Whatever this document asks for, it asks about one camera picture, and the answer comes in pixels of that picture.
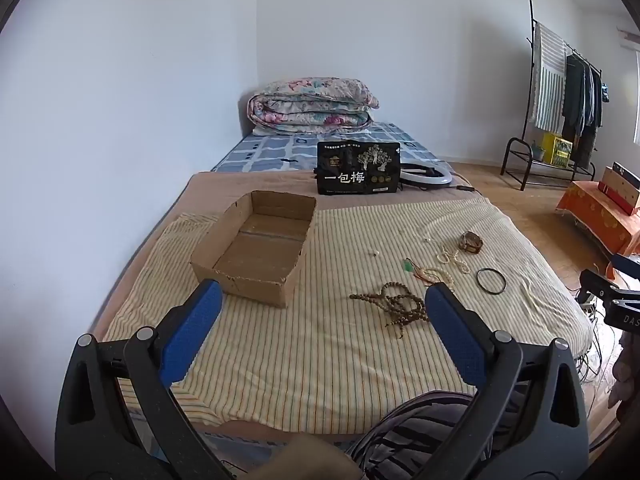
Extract green pendant on red cord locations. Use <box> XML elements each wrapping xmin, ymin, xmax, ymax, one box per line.
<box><xmin>404</xmin><ymin>258</ymin><xmax>436</xmax><ymax>281</ymax></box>

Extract brown wooden bead necklace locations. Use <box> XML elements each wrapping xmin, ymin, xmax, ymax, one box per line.
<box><xmin>349</xmin><ymin>282</ymin><xmax>430</xmax><ymax>331</ymax></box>

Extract window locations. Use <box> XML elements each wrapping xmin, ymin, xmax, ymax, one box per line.
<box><xmin>631</xmin><ymin>42</ymin><xmax>640</xmax><ymax>146</ymax></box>

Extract blue checked bedsheet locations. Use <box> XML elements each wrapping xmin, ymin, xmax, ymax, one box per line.
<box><xmin>210</xmin><ymin>121</ymin><xmax>451</xmax><ymax>173</ymax></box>

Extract white ring light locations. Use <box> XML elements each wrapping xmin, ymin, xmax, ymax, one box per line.
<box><xmin>397</xmin><ymin>162</ymin><xmax>481</xmax><ymax>196</ymax></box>

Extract dark hanging clothes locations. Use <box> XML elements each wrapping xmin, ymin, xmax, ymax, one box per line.
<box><xmin>562</xmin><ymin>54</ymin><xmax>608</xmax><ymax>168</ymax></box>

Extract brown blanket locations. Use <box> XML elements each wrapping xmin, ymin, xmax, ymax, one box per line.
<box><xmin>92</xmin><ymin>170</ymin><xmax>608</xmax><ymax>448</ymax></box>

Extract folded floral quilt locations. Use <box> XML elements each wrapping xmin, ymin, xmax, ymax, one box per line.
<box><xmin>246</xmin><ymin>77</ymin><xmax>381</xmax><ymax>136</ymax></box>

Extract floor cables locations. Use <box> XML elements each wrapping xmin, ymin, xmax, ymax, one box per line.
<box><xmin>570</xmin><ymin>285</ymin><xmax>621</xmax><ymax>396</ymax></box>

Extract black printed bag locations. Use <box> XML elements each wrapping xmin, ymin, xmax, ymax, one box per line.
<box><xmin>314</xmin><ymin>140</ymin><xmax>402</xmax><ymax>196</ymax></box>

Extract person's striped trousers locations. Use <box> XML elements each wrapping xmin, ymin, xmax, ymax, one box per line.
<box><xmin>345</xmin><ymin>391</ymin><xmax>526</xmax><ymax>480</ymax></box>

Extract white bead necklace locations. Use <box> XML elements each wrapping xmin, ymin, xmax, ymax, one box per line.
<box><xmin>434</xmin><ymin>247</ymin><xmax>471</xmax><ymax>275</ymax></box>

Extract long thin white bead strand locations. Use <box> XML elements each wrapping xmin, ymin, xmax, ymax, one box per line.
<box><xmin>424</xmin><ymin>203</ymin><xmax>483</xmax><ymax>243</ymax></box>

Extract yellow box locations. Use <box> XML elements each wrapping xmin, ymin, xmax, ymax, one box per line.
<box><xmin>542</xmin><ymin>132</ymin><xmax>573</xmax><ymax>166</ymax></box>

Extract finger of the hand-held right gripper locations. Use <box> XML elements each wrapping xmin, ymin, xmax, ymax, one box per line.
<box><xmin>606</xmin><ymin>254</ymin><xmax>640</xmax><ymax>281</ymax></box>
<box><xmin>575</xmin><ymin>269</ymin><xmax>640</xmax><ymax>333</ymax></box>

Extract striped hanging towel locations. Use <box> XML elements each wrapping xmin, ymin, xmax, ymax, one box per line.
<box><xmin>529</xmin><ymin>22</ymin><xmax>568</xmax><ymax>131</ymax></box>

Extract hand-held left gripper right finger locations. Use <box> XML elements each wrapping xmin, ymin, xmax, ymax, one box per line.
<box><xmin>424</xmin><ymin>281</ymin><xmax>591</xmax><ymax>480</ymax></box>

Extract red flat box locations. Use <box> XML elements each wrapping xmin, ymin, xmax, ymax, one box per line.
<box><xmin>598</xmin><ymin>182</ymin><xmax>638</xmax><ymax>216</ymax></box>

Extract thin black bangle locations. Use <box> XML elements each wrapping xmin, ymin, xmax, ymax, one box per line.
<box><xmin>476</xmin><ymin>268</ymin><xmax>507</xmax><ymax>294</ymax></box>

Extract black metal clothes rack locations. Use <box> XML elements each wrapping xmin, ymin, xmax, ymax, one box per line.
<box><xmin>501</xmin><ymin>0</ymin><xmax>608</xmax><ymax>191</ymax></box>

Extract tan cardboard box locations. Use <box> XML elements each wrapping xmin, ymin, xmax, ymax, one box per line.
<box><xmin>600</xmin><ymin>161</ymin><xmax>640</xmax><ymax>207</ymax></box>

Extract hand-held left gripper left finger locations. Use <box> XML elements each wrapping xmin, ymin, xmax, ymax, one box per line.
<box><xmin>55</xmin><ymin>279</ymin><xmax>236</xmax><ymax>480</ymax></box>

